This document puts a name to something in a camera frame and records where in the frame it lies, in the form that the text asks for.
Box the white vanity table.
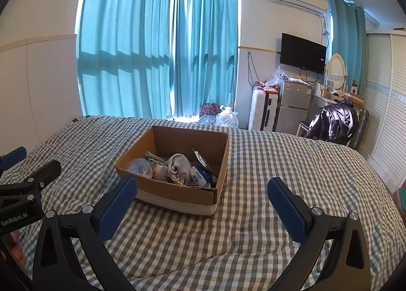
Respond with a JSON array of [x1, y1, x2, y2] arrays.
[[312, 89, 364, 109]]

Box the shiny black jacket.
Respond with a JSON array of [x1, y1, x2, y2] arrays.
[[306, 101, 360, 146]]

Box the cardboard box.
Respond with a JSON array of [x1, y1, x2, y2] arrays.
[[115, 125, 229, 217]]

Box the clear plastic water jug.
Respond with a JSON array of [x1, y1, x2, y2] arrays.
[[216, 105, 239, 129]]

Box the person's left hand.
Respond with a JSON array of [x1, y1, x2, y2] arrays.
[[9, 231, 27, 269]]

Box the checked grey bed sheet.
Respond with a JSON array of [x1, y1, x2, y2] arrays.
[[0, 115, 403, 291]]

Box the wide teal curtain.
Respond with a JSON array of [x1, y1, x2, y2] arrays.
[[76, 0, 174, 118]]

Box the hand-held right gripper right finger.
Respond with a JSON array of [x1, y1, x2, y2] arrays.
[[267, 177, 373, 291]]

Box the silver small fridge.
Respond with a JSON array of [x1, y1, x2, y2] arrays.
[[275, 79, 313, 134]]

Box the black wall television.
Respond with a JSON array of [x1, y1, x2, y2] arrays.
[[280, 33, 327, 75]]

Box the teal curtain beside wardrobe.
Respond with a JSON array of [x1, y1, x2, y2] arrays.
[[327, 0, 367, 89]]

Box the clear plastic wrapper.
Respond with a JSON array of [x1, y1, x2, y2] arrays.
[[125, 158, 153, 179]]

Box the white suitcase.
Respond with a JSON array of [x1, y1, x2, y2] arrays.
[[248, 87, 281, 132]]

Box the pale plastic clothes hanger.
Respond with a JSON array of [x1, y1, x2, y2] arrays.
[[145, 151, 166, 165]]

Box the clear plastic bag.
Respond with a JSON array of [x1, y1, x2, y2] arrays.
[[265, 67, 287, 89]]

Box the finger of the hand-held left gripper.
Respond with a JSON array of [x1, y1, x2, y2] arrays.
[[0, 159, 62, 197], [0, 147, 28, 172]]

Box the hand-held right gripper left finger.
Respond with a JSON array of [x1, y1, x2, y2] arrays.
[[32, 174, 138, 291]]

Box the red snack packets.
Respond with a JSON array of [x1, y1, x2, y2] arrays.
[[255, 81, 281, 93]]

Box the narrow teal curtain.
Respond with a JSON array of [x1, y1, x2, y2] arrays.
[[171, 0, 241, 121]]

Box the white oval mirror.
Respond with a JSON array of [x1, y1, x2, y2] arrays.
[[326, 53, 347, 91]]

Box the blue tissue pack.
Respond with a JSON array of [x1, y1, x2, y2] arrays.
[[190, 167, 219, 188]]

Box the black wall cable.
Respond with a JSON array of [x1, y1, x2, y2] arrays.
[[247, 51, 260, 87]]

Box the white cotton glove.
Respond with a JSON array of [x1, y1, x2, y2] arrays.
[[165, 153, 193, 185]]

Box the green round object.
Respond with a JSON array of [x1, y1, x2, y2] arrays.
[[393, 188, 406, 213]]

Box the dark floral bag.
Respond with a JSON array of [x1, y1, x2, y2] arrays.
[[200, 103, 223, 118]]

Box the dark grey suitcase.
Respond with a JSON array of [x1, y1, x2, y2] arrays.
[[348, 108, 370, 151]]

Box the white louvered wardrobe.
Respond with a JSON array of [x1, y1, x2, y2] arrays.
[[358, 29, 406, 190]]

